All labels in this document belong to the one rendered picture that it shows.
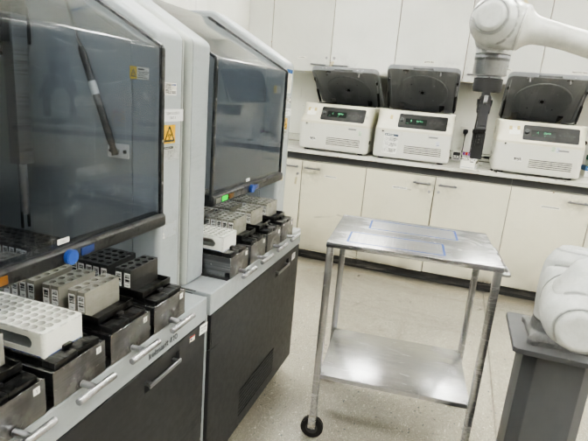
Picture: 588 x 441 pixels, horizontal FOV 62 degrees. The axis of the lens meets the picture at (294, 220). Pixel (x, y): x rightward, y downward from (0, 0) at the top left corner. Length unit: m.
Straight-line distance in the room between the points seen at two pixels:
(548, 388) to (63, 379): 1.24
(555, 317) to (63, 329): 1.05
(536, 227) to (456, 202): 0.56
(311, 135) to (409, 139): 0.74
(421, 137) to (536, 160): 0.79
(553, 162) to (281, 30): 2.29
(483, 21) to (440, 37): 2.74
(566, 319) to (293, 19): 3.43
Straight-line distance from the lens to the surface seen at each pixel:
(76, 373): 1.05
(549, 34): 1.31
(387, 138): 3.71
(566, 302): 1.28
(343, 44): 4.09
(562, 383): 1.59
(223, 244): 1.55
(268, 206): 1.97
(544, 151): 3.71
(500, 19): 1.24
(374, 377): 2.01
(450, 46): 3.97
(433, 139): 3.68
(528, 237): 3.80
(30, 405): 0.99
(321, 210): 3.89
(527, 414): 1.64
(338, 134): 3.78
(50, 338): 1.02
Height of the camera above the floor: 1.32
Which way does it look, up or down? 15 degrees down
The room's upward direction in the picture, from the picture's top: 5 degrees clockwise
